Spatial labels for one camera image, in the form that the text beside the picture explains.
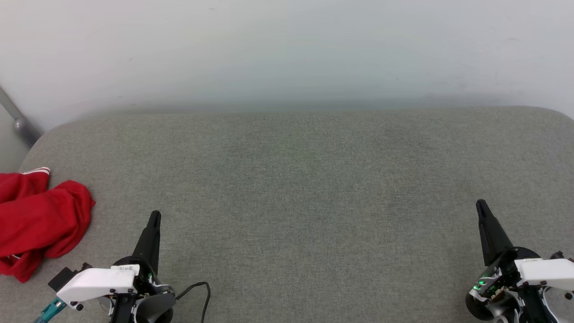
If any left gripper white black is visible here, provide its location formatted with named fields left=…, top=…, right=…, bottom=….
left=56, top=210, right=176, bottom=323

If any grey fabric sofa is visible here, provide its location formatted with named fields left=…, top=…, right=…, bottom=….
left=0, top=105, right=574, bottom=323

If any red white sports jersey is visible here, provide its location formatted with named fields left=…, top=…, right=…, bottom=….
left=0, top=167, right=96, bottom=284

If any grey metal pole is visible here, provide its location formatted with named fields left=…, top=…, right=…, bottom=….
left=0, top=85, right=43, bottom=148

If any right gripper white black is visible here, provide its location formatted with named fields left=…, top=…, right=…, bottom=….
left=466, top=199, right=574, bottom=323

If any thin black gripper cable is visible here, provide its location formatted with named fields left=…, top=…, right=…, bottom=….
left=175, top=281, right=212, bottom=323

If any teal plug camera cable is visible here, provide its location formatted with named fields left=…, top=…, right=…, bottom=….
left=32, top=297, right=68, bottom=323

